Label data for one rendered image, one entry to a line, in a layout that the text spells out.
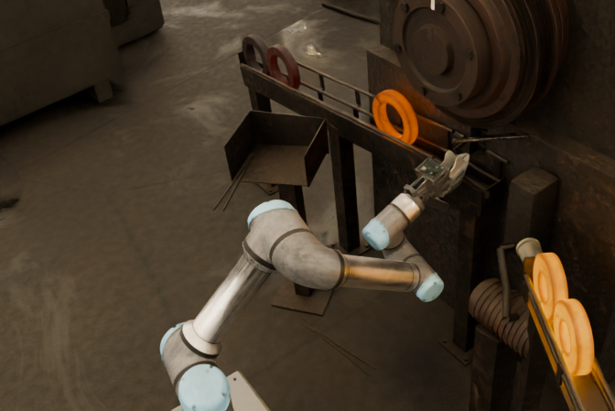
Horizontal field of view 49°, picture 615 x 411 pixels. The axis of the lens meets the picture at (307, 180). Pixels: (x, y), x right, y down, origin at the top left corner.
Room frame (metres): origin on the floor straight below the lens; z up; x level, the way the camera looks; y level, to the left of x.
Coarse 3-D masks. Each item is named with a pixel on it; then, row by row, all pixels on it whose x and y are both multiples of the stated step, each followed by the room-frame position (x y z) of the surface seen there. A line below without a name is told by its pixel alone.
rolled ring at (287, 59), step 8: (272, 48) 2.26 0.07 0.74; (280, 48) 2.23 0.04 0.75; (272, 56) 2.27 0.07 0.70; (280, 56) 2.21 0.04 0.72; (288, 56) 2.19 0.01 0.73; (272, 64) 2.29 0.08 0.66; (288, 64) 2.17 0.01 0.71; (296, 64) 2.18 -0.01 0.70; (272, 72) 2.28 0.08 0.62; (280, 72) 2.29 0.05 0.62; (288, 72) 2.18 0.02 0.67; (296, 72) 2.17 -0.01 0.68; (280, 80) 2.26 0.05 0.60; (296, 80) 2.16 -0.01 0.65; (296, 88) 2.18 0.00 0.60
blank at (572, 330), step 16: (560, 304) 0.90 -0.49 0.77; (576, 304) 0.87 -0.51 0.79; (560, 320) 0.88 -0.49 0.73; (576, 320) 0.83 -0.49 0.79; (560, 336) 0.87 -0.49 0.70; (576, 336) 0.81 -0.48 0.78; (592, 336) 0.80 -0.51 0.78; (576, 352) 0.79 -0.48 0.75; (592, 352) 0.78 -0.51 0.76; (576, 368) 0.78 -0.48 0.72
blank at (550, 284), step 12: (540, 264) 1.04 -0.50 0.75; (552, 264) 1.00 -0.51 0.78; (540, 276) 1.03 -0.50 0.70; (552, 276) 0.97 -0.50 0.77; (564, 276) 0.97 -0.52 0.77; (540, 288) 1.02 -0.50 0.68; (552, 288) 0.95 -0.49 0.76; (564, 288) 0.95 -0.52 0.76; (540, 300) 1.00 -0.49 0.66; (552, 300) 0.94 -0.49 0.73; (552, 312) 0.93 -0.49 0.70
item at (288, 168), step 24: (264, 120) 1.86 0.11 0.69; (288, 120) 1.83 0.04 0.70; (312, 120) 1.79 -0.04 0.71; (240, 144) 1.78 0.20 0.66; (264, 144) 1.87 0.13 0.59; (288, 144) 1.83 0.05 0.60; (312, 144) 1.66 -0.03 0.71; (240, 168) 1.75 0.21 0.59; (264, 168) 1.72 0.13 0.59; (288, 168) 1.70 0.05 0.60; (312, 168) 1.63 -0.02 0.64; (288, 192) 1.70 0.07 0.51; (288, 288) 1.74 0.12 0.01; (312, 288) 1.71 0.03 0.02; (312, 312) 1.61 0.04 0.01
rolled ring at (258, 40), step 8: (248, 40) 2.41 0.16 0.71; (256, 40) 2.37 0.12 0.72; (248, 48) 2.44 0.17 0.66; (256, 48) 2.36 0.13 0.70; (264, 48) 2.34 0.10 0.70; (248, 56) 2.44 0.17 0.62; (264, 56) 2.32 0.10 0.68; (248, 64) 2.44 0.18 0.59; (256, 64) 2.43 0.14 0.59; (264, 64) 2.32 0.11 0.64; (264, 72) 2.33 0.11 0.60
